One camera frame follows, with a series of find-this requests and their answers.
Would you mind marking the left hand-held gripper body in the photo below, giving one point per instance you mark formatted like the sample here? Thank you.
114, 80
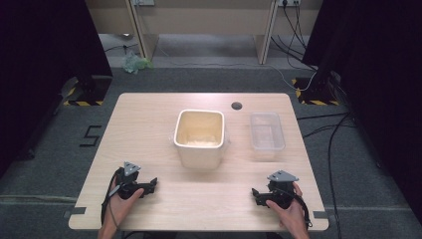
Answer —
127, 186

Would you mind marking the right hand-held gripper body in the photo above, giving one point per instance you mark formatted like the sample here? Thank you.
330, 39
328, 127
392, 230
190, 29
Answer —
282, 191

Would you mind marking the person's left hand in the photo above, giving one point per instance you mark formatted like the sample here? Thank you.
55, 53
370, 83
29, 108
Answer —
121, 207

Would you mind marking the person's right hand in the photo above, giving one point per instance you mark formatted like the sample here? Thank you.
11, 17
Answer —
292, 217

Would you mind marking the clear plastic container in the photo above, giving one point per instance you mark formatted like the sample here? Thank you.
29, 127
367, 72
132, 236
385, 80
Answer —
267, 132

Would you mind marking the cream plastic bin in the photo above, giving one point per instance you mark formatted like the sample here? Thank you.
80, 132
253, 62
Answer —
199, 139

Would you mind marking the hazard striped stand base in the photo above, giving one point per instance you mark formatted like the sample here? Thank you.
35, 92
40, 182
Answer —
84, 96
315, 93

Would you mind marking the green plastic bag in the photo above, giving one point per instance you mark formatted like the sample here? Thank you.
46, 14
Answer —
134, 63

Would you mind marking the black curtain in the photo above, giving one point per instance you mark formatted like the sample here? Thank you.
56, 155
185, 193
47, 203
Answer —
46, 76
375, 93

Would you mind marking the beige wooden desk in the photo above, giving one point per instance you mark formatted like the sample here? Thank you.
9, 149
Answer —
202, 16

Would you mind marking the white power strip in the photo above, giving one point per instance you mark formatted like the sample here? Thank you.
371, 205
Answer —
288, 2
142, 2

